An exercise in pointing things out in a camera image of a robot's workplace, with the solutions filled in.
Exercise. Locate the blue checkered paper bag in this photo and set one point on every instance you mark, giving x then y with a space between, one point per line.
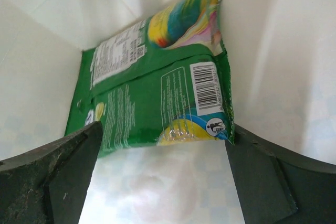
282 60

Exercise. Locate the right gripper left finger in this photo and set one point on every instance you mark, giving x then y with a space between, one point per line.
49 184

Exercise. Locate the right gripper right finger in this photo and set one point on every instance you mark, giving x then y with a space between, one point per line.
277 185

